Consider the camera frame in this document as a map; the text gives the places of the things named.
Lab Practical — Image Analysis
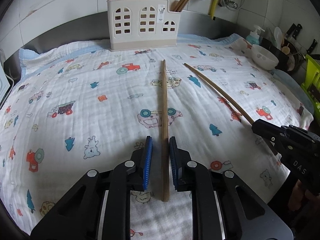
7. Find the light brown wooden chopstick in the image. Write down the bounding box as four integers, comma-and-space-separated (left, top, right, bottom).
183, 63, 278, 155

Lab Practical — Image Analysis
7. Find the right human hand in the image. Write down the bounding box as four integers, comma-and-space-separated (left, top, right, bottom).
289, 180, 319, 211

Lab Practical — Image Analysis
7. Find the lime green plastic basket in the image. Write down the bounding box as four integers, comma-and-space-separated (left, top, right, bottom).
300, 54, 320, 120

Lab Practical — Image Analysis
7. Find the printed white cloth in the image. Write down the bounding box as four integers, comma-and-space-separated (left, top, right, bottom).
1, 34, 313, 239

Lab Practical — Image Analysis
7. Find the white ceramic bowl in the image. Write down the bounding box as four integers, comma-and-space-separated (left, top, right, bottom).
251, 44, 279, 70

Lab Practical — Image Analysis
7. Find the white plastic spoon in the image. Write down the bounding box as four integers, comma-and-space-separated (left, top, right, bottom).
273, 27, 283, 49

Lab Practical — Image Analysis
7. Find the teal soap dispenser bottle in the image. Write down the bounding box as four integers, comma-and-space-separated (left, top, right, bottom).
246, 25, 265, 45

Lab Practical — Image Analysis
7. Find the white house-shaped utensil holder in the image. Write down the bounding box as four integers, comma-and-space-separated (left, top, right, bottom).
107, 0, 181, 51

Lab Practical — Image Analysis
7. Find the black knife handle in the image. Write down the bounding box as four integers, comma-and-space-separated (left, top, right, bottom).
285, 23, 303, 40

